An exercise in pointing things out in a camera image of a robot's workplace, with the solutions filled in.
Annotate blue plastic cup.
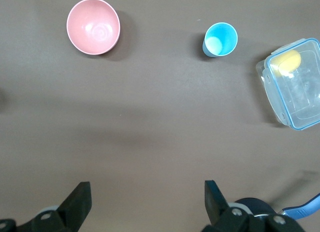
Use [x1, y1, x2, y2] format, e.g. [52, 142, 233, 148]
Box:
[201, 21, 239, 58]

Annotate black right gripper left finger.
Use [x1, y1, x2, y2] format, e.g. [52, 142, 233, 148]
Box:
[0, 181, 93, 232]

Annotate black pot with blue handle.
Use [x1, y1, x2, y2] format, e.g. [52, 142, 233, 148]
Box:
[234, 191, 320, 221]

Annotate pink bowl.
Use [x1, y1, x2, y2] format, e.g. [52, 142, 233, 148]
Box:
[66, 0, 121, 56]

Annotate brown table cover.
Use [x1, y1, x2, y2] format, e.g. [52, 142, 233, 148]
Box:
[0, 0, 320, 232]

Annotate clear plastic storage container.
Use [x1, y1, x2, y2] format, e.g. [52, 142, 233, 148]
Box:
[255, 37, 320, 131]

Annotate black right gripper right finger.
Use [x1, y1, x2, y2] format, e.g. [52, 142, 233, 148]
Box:
[201, 179, 304, 232]

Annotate yellow sponge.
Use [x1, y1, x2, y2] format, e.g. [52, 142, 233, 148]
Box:
[271, 49, 302, 77]

